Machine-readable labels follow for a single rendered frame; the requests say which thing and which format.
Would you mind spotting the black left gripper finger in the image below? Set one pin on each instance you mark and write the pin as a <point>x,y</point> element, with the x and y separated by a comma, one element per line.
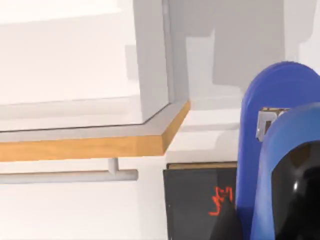
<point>228,225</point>

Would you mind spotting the framed blackboard with red scribble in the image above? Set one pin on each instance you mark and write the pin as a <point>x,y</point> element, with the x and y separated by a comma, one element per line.
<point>190,200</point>

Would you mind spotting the blue and black stapler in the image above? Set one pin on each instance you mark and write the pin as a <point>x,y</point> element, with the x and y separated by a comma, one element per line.
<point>250,150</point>

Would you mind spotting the grey drawer inside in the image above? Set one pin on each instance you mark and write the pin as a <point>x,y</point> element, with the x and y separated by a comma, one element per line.
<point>152,62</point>

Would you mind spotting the pale wooden drawer front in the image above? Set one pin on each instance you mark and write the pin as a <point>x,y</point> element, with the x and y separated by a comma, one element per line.
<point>100,147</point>

